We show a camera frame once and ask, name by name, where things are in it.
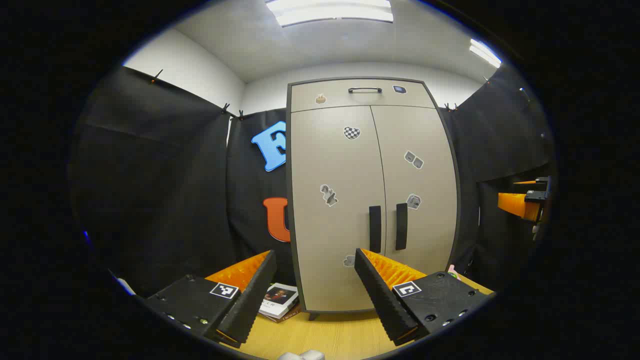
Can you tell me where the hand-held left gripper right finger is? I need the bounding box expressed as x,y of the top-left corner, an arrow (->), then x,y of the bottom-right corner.
354,248 -> 493,347

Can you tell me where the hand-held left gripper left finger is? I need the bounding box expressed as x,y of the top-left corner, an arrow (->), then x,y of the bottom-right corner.
145,250 -> 277,349

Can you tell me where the beige cabinet door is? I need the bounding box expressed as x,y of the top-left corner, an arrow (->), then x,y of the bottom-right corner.
291,105 -> 388,313
371,104 -> 458,281

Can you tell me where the beige double-door shoe cabinet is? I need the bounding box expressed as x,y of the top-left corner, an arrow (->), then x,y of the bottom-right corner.
286,76 -> 462,321

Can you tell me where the beige cabinet drawer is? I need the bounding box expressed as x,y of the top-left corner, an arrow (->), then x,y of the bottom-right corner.
290,79 -> 437,113

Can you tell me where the white portrait book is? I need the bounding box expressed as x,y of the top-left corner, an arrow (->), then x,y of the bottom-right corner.
258,282 -> 300,319

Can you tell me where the dark-edged book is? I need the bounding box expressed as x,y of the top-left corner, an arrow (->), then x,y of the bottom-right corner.
270,304 -> 302,324

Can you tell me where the small ceiling light panel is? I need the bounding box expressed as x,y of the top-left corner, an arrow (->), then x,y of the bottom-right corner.
469,39 -> 502,68

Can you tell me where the black backdrop cloth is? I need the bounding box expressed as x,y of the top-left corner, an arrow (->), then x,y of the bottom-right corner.
70,65 -> 556,301

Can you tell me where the large ceiling light panel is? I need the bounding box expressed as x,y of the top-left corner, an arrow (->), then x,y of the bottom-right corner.
265,0 -> 394,27

